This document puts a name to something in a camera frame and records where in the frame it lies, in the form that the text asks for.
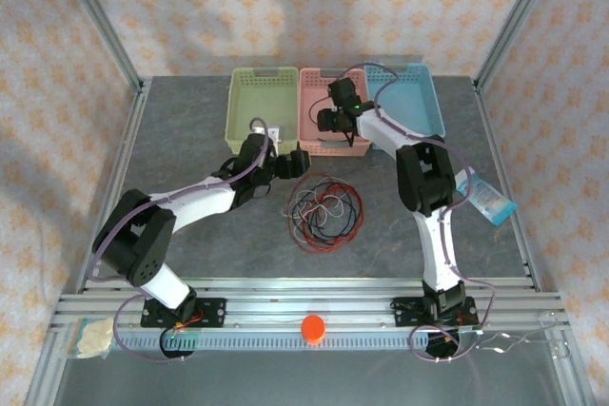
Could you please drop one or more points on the aluminium table side rail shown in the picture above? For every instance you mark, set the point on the aluminium table side rail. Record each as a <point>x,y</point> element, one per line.
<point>118,173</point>
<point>486,116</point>

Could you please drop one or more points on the aluminium mounting rail beam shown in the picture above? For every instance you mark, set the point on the aluminium mounting rail beam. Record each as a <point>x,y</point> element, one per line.
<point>285,303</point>

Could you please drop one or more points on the blue plastic basket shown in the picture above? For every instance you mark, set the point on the blue plastic basket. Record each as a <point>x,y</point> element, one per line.
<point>414,102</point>

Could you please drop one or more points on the green plastic basket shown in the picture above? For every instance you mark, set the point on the green plastic basket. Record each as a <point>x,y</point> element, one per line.
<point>257,106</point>

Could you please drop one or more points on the aluminium frame post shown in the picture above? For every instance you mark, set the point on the aluminium frame post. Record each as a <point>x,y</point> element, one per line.
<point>516,21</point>
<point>101,21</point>

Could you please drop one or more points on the pink plastic basket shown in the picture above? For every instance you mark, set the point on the pink plastic basket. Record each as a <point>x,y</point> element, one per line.
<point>309,92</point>

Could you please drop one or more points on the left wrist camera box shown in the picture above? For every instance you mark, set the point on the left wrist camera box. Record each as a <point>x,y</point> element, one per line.
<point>272,132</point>

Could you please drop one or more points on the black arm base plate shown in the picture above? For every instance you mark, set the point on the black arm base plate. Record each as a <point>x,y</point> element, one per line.
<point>214,313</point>
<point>404,311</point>

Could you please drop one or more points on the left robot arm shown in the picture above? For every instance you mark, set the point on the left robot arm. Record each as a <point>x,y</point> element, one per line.
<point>190,204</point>

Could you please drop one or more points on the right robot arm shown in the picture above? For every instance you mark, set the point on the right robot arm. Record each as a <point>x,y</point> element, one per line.
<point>438,244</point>

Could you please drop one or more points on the orange round button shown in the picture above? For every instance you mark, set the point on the orange round button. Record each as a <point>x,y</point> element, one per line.
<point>313,327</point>

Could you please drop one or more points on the blue white wipes packet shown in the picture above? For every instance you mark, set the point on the blue white wipes packet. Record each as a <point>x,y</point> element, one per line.
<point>490,199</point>

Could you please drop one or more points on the small beige bag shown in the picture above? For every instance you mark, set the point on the small beige bag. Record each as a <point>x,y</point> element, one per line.
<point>92,339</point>

